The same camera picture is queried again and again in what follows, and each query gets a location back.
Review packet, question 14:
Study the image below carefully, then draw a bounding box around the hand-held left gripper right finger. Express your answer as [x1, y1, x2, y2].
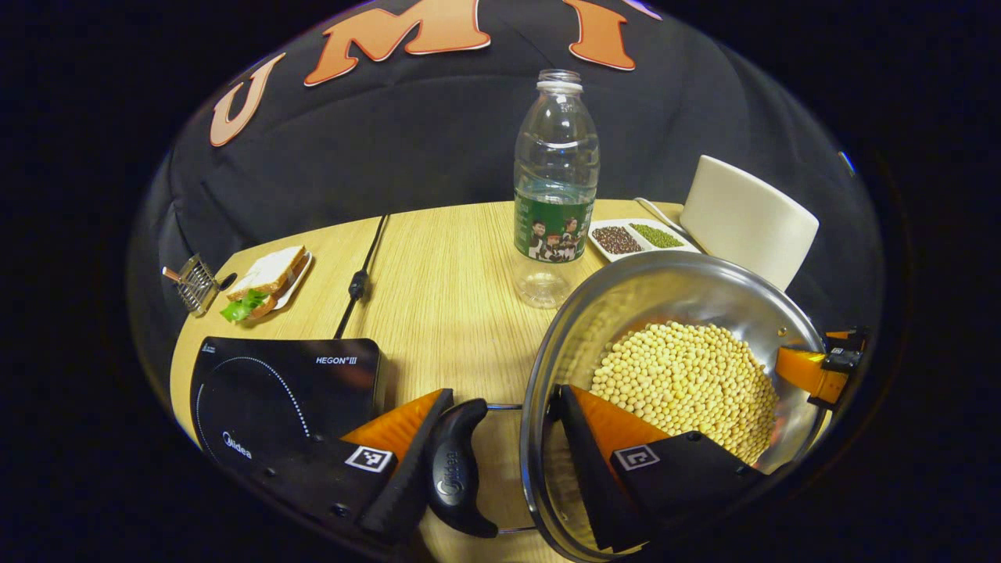
[547, 383, 766, 553]

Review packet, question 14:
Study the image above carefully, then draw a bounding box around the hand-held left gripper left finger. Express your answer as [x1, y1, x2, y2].
[258, 387, 456, 547]

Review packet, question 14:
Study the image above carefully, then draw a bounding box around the stainless steel pot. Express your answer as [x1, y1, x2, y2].
[426, 250, 831, 563]

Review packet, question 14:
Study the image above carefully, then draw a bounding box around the black induction cooktop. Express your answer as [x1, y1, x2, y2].
[190, 336, 388, 478]

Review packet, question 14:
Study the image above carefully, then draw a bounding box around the pile of soybeans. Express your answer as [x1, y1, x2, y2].
[590, 321, 781, 466]

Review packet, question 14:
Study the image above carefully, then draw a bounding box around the white toaster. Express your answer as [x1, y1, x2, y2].
[679, 155, 820, 292]

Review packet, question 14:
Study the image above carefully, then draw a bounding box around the pile of green mung beans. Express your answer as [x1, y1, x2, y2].
[630, 224, 685, 249]

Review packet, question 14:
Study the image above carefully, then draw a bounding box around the white divided dish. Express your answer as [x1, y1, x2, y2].
[587, 218, 702, 263]

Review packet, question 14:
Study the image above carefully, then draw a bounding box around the white spoon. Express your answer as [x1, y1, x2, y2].
[633, 197, 689, 235]

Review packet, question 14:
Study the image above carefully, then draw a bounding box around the pile of dark red beans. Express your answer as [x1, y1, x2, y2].
[592, 226, 644, 256]

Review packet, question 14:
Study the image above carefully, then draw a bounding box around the sandwich with lettuce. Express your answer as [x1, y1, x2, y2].
[219, 245, 307, 324]

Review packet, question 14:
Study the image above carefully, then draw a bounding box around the clear plastic water bottle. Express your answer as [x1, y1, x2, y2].
[512, 69, 601, 310]

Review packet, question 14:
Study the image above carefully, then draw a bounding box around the black power cable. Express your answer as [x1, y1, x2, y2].
[334, 213, 389, 339]

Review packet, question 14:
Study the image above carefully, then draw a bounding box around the metal wire basket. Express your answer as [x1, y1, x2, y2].
[162, 253, 220, 317]

